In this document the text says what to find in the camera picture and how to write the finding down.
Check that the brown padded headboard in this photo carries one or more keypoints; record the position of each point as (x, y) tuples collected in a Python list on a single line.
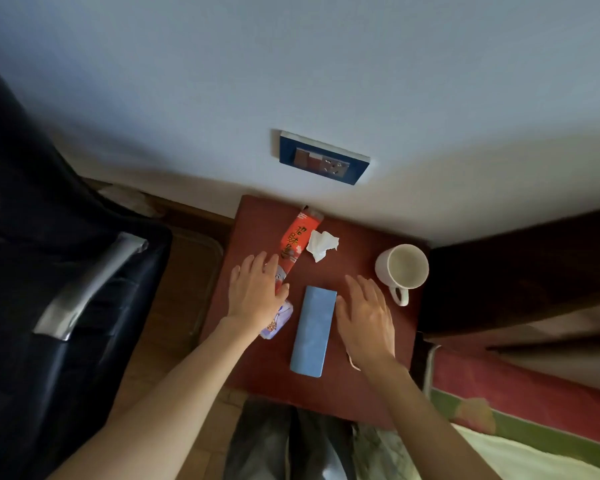
[(520, 274)]

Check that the printed tissue packet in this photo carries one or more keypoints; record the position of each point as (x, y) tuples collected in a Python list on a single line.
[(281, 319)]

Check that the person's left hand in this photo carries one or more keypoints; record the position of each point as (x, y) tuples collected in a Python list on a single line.
[(255, 299)]

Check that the white ceramic mug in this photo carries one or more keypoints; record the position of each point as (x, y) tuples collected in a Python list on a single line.
[(405, 267)]

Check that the person's right forearm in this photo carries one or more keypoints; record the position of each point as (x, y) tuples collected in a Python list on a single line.
[(430, 434)]

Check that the white tissue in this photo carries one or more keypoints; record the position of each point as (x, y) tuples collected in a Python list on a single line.
[(321, 244)]

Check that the black leather office chair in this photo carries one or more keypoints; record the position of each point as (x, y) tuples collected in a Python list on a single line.
[(30, 244)]

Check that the person's right hand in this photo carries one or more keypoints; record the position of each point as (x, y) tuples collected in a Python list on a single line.
[(367, 324)]

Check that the person's grey trousers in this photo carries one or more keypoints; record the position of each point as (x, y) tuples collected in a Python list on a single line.
[(280, 444)]

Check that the person's left forearm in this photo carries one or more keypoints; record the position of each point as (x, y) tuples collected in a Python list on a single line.
[(170, 409)]

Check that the blue framed wall socket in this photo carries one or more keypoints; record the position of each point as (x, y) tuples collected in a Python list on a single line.
[(320, 159)]

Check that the red patterned mattress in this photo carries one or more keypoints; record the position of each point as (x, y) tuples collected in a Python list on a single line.
[(530, 394)]

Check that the blue soft case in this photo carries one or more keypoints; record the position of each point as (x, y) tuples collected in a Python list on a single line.
[(312, 334)]

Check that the red wooden nightstand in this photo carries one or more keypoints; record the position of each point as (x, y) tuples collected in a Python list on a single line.
[(360, 239)]

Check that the red snack wrapper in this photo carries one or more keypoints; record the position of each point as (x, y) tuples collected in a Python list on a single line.
[(300, 234)]

